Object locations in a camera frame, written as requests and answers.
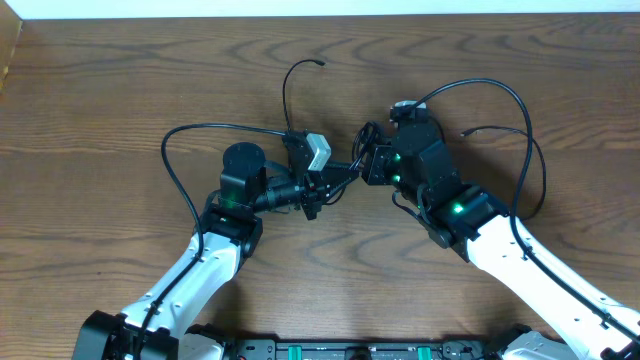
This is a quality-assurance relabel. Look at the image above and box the black USB cable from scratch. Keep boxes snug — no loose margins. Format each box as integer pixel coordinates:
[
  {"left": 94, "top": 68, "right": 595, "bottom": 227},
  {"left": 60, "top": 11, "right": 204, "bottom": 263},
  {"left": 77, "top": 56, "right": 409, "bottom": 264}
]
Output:
[{"left": 281, "top": 58, "right": 381, "bottom": 206}]

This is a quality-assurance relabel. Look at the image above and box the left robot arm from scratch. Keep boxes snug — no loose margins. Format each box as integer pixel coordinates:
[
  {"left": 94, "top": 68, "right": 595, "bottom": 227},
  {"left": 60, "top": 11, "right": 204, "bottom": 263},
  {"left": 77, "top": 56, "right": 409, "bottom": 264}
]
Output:
[{"left": 72, "top": 132, "right": 359, "bottom": 359}]

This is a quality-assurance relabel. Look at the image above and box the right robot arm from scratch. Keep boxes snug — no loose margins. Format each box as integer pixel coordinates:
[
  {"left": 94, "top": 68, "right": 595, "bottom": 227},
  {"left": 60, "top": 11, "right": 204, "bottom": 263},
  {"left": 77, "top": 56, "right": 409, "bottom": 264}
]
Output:
[{"left": 354, "top": 122, "right": 639, "bottom": 359}]

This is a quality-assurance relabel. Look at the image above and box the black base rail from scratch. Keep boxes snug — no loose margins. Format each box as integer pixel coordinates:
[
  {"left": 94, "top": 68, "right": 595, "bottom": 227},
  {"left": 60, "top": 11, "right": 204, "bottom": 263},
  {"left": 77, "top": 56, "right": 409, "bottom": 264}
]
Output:
[{"left": 174, "top": 323, "right": 576, "bottom": 360}]

